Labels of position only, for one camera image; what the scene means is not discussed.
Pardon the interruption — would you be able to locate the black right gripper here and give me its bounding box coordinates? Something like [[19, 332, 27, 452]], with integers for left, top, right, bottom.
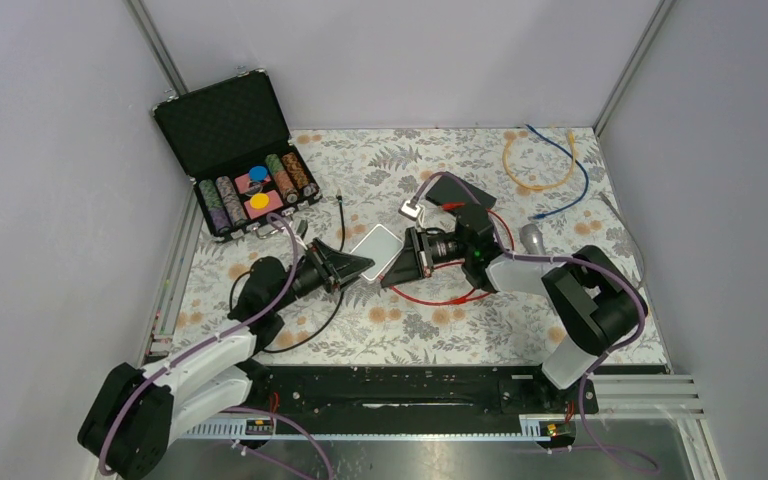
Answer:
[[380, 226, 472, 287]]

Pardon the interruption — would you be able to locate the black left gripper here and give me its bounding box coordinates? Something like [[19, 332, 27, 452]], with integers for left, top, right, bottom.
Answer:
[[273, 239, 378, 313]]

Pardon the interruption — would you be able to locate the white router box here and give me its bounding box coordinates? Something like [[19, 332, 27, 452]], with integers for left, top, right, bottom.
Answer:
[[350, 224, 404, 284]]

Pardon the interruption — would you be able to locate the short red ethernet cable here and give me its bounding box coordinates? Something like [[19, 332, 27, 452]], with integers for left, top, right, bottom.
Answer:
[[390, 261, 493, 308]]

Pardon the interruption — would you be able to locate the black ethernet cable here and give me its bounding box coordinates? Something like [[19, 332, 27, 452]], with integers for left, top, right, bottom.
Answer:
[[228, 191, 350, 355]]

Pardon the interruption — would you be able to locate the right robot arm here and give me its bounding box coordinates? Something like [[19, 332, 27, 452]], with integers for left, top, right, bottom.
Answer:
[[380, 203, 648, 412]]

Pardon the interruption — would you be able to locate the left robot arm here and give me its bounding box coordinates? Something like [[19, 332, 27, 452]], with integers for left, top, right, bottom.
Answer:
[[77, 239, 375, 479]]

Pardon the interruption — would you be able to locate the yellow round chip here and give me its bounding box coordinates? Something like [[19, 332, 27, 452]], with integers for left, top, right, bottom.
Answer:
[[249, 193, 271, 210]]

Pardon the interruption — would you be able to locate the silver microphone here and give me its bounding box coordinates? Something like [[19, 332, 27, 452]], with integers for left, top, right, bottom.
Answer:
[[519, 223, 546, 256]]

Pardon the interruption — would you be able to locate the clear dealer button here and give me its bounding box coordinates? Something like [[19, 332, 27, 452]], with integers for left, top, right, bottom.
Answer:
[[244, 181, 264, 197]]

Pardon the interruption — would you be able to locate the blue round chip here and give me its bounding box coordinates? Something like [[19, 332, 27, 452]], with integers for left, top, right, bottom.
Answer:
[[248, 165, 269, 182]]

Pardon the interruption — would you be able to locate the black poker chip case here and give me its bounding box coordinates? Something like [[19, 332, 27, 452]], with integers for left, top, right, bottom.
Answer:
[[151, 69, 322, 243]]

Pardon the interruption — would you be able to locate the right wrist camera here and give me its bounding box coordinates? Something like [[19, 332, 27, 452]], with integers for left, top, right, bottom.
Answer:
[[398, 200, 425, 222]]

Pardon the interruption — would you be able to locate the black network switch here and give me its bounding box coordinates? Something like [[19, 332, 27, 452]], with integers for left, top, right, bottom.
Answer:
[[425, 172, 497, 209]]

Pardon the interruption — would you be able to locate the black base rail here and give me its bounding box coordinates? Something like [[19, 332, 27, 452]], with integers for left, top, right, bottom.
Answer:
[[243, 363, 599, 435]]

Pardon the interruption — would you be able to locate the blue ethernet cable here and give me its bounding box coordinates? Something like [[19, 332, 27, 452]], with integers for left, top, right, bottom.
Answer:
[[524, 123, 590, 221]]

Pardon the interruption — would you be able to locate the yellow ethernet cable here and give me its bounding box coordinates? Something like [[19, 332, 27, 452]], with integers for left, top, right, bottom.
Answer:
[[501, 129, 580, 193]]

